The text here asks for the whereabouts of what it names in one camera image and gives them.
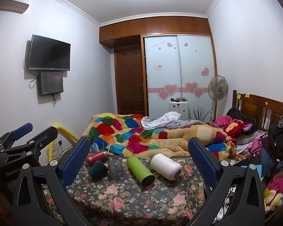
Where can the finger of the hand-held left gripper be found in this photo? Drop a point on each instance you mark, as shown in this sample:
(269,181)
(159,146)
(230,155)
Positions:
(21,130)
(43,137)

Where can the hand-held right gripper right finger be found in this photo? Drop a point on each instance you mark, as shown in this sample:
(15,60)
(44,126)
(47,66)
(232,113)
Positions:
(201,161)

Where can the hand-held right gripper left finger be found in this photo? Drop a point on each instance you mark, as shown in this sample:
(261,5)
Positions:
(75,161)

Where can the dark green cup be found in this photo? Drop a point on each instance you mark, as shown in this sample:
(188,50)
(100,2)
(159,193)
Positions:
(97,169)

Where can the clear glass cup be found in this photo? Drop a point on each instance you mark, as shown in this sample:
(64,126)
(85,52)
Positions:
(115,169)

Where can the red bottle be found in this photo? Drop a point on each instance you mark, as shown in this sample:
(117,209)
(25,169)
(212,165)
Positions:
(95,157)

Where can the blue cloth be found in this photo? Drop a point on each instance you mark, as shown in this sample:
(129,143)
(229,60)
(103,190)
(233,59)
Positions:
(95,147)

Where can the white bottle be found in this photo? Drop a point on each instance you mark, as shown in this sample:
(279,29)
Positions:
(166,166)

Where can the pink cloth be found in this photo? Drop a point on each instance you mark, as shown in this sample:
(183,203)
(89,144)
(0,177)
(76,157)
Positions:
(221,120)

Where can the dried twigs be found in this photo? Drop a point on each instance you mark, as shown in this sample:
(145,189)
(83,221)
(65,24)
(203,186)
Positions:
(200,115)

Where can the red plush toy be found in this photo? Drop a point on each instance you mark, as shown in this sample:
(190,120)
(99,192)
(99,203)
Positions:
(235,127)

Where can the pink and purple clothes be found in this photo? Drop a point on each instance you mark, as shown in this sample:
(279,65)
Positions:
(252,143)

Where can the grey striped sheet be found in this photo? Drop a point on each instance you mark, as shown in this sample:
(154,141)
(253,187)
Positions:
(165,120)

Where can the light blue paper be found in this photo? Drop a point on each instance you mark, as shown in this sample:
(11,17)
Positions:
(258,168)

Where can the small white cabinet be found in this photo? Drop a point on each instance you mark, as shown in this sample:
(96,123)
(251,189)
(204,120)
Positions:
(178,108)

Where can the black bag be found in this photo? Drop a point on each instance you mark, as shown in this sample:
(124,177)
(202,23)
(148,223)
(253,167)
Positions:
(238,113)

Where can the green bottle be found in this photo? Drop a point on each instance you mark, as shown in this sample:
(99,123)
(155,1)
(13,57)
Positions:
(139,169)

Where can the colourful patchwork quilt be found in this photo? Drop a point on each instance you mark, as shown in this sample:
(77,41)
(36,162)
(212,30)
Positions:
(132,134)

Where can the blue jeans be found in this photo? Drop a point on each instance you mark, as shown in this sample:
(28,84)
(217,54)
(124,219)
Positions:
(265,161)

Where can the floral bedsheet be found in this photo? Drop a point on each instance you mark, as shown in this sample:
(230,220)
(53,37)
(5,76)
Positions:
(132,200)

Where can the white sliding wardrobe with hearts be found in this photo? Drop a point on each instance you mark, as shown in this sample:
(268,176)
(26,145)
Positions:
(191,87)

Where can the standing fan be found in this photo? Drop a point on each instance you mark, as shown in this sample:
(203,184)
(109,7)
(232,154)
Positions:
(217,87)

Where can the wooden headboard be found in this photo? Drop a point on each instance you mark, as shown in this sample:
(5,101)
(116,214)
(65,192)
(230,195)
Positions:
(257,106)

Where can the yellow and white toy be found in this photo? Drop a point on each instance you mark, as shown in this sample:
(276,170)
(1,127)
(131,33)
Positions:
(274,200)

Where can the pile of dark clothes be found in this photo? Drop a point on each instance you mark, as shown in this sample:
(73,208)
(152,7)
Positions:
(280,134)

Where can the pink plush toy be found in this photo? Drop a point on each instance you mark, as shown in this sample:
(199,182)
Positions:
(281,186)

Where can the frosted sliding wardrobe door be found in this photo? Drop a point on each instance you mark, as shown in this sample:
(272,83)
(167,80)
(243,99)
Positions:
(161,75)
(195,61)

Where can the brown wooden door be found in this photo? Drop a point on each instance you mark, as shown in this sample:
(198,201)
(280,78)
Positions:
(131,82)

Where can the white air conditioner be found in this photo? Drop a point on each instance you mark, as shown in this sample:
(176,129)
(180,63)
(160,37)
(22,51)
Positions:
(13,6)

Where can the wooden overhead cabinets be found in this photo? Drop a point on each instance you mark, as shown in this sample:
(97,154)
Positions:
(155,27)

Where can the yellow padded rail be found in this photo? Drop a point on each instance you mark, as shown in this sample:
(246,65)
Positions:
(66,131)

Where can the small black wall monitor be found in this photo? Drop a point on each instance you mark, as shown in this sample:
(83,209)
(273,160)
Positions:
(50,83)

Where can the wall-mounted black television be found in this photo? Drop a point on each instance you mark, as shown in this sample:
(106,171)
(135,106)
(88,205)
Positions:
(49,53)

